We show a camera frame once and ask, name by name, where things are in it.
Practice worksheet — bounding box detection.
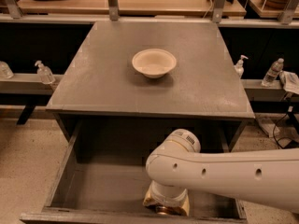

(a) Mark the clear pump bottle left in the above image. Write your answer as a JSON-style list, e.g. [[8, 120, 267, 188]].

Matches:
[[35, 61, 55, 85]]

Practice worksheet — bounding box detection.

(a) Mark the crushed orange soda can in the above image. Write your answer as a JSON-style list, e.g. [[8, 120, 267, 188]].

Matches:
[[155, 205, 174, 215]]

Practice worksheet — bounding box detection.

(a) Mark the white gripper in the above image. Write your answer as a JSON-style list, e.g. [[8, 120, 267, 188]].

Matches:
[[143, 181, 190, 217]]

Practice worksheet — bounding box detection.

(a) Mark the grey metal shelf rail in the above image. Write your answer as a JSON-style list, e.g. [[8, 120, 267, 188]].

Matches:
[[0, 73, 64, 95]]

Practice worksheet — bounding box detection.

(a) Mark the grey wooden cabinet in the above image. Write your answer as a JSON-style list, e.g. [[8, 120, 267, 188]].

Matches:
[[45, 20, 256, 152]]

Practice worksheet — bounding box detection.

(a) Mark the clear plastic water bottle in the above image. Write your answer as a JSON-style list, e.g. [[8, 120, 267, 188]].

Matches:
[[262, 58, 284, 87]]

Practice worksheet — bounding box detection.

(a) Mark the white pump bottle right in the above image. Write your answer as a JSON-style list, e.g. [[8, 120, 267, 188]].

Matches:
[[235, 55, 248, 77]]

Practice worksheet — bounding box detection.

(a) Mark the crumpled white paper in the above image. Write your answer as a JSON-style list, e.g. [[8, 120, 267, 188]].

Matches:
[[279, 71, 299, 94]]

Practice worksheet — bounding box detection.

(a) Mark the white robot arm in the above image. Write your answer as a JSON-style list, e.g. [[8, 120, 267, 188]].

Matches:
[[143, 129, 299, 214]]

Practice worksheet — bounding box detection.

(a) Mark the light wooden desk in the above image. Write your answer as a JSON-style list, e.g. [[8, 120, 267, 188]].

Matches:
[[17, 0, 247, 17]]

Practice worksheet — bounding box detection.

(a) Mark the clear bottle far left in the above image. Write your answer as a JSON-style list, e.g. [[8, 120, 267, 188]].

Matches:
[[0, 62, 14, 78]]

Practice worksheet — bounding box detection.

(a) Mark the black cable on floor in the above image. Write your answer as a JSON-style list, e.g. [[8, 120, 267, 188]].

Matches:
[[272, 100, 299, 150]]

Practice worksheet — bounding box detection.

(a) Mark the open grey top drawer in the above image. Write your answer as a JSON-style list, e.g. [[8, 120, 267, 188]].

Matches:
[[20, 118, 248, 224]]

